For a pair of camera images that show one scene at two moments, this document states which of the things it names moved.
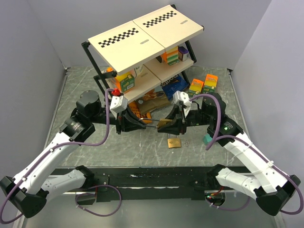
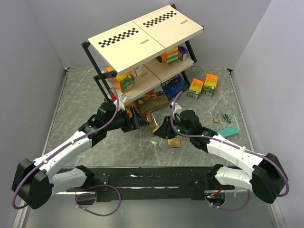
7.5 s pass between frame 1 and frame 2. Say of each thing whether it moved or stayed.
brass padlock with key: moved
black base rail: stayed
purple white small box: stayed
